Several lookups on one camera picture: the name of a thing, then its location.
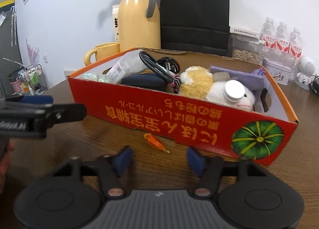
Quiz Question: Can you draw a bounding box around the purple fabric drawstring pouch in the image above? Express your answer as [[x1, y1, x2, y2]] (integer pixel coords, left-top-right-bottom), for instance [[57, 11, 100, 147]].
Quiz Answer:
[[209, 65, 266, 90]]

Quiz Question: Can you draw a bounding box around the braided cable pink tie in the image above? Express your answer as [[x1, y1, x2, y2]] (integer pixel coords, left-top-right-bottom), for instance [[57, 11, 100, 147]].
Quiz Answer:
[[139, 51, 183, 93]]

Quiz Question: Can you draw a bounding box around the yellow mug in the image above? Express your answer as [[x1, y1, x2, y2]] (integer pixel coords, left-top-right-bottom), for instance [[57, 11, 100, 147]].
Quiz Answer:
[[83, 42, 120, 67]]

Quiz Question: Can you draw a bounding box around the purple feather wall sticker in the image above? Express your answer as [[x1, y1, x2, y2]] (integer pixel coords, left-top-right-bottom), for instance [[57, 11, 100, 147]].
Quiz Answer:
[[26, 39, 40, 66]]

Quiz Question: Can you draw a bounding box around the dark cabinet yellow trim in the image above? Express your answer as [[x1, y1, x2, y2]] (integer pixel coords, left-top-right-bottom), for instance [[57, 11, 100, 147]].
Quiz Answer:
[[0, 0, 23, 97]]

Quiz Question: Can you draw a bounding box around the red cardboard box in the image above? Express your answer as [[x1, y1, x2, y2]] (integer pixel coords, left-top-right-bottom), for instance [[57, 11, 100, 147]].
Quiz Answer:
[[67, 47, 299, 166]]

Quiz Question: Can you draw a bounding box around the white robot toy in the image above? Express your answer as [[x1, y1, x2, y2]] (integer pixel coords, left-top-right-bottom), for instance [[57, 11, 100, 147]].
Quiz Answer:
[[294, 56, 316, 90]]

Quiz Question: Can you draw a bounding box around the iridescent glitter packet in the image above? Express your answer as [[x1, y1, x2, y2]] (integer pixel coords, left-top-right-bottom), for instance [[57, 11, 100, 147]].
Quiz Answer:
[[80, 71, 111, 83]]

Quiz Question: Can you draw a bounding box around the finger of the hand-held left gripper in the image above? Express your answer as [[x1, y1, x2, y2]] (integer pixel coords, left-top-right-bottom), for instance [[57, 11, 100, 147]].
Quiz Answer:
[[5, 96, 54, 106], [45, 104, 88, 130]]

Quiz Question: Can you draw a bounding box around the small white ribbed cap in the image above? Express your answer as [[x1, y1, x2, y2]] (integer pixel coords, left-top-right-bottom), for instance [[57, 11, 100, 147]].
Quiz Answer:
[[224, 80, 246, 102]]

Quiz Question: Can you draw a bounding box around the clear seed container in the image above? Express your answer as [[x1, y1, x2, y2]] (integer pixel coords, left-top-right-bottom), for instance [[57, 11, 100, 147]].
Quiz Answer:
[[229, 27, 266, 64]]

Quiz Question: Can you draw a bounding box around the person's left hand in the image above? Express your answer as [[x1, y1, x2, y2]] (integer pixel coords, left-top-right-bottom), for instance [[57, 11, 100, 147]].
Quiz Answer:
[[0, 142, 15, 194]]

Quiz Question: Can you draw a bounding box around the yellow thermos jug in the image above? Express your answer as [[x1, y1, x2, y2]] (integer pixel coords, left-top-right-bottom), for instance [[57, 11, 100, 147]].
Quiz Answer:
[[118, 0, 161, 52]]

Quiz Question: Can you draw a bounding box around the yellow white plush toy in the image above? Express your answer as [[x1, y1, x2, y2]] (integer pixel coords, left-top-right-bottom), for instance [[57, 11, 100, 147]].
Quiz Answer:
[[178, 66, 257, 112]]

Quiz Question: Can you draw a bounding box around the hanging folded umbrella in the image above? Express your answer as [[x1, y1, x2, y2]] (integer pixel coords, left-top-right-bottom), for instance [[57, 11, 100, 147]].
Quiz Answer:
[[10, 6, 18, 46]]

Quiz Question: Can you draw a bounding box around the tangled black cable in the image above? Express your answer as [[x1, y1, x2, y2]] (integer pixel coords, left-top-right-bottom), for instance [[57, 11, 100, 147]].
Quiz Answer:
[[308, 76, 319, 95]]

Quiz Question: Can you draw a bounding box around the wire storage cart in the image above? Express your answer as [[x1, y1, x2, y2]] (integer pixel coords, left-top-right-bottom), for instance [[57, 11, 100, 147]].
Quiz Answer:
[[7, 64, 49, 96]]

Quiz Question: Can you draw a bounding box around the pale tin box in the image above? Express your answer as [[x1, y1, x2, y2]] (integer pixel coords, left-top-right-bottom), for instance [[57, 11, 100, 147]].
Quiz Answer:
[[262, 58, 291, 86]]

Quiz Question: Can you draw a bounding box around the white milk carton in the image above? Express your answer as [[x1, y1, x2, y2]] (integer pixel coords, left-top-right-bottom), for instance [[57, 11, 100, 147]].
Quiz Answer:
[[112, 5, 120, 43]]

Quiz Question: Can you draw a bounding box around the black multi-plug cable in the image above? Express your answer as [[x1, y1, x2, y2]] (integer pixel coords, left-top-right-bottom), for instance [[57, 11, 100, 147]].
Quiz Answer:
[[157, 57, 180, 75]]

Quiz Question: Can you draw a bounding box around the white squeeze tube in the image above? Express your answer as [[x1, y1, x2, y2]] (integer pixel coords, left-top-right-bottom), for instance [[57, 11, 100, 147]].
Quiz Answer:
[[103, 49, 150, 85]]

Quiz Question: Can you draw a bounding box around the navy glasses case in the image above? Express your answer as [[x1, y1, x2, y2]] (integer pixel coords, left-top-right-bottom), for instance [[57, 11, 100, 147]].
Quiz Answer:
[[121, 74, 167, 92]]

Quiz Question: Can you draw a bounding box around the black paper bag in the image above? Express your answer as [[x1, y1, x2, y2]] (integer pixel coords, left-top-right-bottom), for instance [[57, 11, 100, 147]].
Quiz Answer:
[[160, 0, 230, 57]]

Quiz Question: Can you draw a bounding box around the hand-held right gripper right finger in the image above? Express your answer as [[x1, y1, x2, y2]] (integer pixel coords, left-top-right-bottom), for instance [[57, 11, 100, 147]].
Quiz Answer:
[[187, 146, 268, 197]]

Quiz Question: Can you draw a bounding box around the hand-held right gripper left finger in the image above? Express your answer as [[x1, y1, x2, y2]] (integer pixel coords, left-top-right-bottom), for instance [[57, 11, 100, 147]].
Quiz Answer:
[[51, 145, 134, 198]]

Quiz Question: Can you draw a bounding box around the clear water bottle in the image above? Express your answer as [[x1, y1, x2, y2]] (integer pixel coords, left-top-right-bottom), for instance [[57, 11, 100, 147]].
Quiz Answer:
[[275, 21, 290, 66], [260, 17, 276, 60], [289, 28, 303, 70]]

